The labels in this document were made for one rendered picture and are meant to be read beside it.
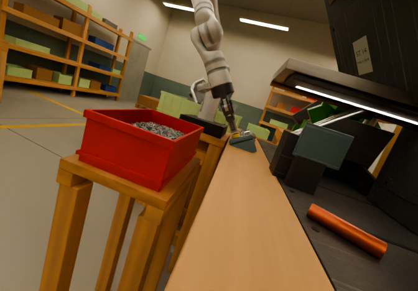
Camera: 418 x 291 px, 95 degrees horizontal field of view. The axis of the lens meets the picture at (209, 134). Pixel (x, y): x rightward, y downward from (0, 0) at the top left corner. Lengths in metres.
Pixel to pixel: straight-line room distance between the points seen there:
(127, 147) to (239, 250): 0.32
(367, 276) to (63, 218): 0.56
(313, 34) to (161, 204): 8.13
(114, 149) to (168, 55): 8.82
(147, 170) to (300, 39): 7.99
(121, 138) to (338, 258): 0.41
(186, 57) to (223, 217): 8.62
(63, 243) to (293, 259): 0.53
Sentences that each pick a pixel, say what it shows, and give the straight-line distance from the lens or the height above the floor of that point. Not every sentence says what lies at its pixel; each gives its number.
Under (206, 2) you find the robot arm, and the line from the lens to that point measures 0.79.
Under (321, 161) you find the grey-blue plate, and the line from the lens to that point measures 0.47.
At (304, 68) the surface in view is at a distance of 0.38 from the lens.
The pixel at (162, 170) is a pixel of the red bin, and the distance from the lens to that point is 0.43.
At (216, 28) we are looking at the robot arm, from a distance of 0.67.
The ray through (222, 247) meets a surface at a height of 0.90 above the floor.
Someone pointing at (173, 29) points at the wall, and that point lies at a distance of 9.45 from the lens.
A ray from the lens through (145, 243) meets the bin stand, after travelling 0.50.
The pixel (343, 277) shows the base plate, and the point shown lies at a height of 0.90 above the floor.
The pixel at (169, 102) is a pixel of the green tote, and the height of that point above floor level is 0.89.
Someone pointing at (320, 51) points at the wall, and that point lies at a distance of 8.19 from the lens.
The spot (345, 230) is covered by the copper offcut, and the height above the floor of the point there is 0.91.
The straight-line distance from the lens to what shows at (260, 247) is 0.23.
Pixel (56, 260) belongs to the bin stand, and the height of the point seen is 0.54.
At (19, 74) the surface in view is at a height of 0.31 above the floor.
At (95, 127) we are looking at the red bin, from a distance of 0.49.
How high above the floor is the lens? 1.02
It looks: 10 degrees down
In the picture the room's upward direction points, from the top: 18 degrees clockwise
